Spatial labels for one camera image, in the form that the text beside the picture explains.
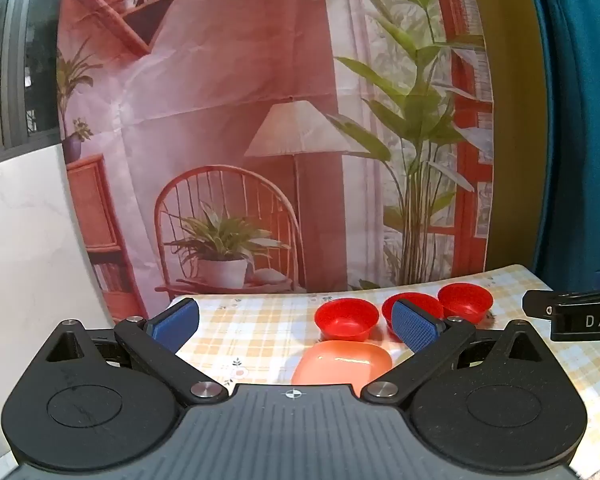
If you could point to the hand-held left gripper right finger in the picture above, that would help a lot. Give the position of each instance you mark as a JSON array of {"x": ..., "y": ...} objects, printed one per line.
[{"x": 415, "y": 325}]

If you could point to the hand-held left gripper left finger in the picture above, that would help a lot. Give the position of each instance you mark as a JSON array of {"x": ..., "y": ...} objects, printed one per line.
[{"x": 174, "y": 322}]

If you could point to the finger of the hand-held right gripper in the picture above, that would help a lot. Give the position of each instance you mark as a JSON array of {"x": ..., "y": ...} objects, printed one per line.
[
  {"x": 590, "y": 322},
  {"x": 537, "y": 304}
]

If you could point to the red plastic bowl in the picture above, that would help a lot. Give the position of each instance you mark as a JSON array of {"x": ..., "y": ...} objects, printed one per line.
[
  {"x": 465, "y": 300},
  {"x": 346, "y": 317},
  {"x": 422, "y": 300}
]

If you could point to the orange rectangular plate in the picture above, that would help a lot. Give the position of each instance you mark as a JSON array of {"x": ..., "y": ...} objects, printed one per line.
[{"x": 340, "y": 362}]

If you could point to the yellow checked tablecloth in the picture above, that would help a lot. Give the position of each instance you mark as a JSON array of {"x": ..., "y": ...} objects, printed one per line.
[{"x": 260, "y": 330}]

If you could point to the teal curtain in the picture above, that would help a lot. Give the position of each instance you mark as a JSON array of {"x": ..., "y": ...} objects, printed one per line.
[{"x": 580, "y": 110}]

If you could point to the printed room scene wall cloth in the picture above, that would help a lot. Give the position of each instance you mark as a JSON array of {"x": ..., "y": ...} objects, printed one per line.
[{"x": 240, "y": 110}]

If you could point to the dark window frame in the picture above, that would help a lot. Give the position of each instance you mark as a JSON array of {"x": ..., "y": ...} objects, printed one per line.
[{"x": 15, "y": 60}]

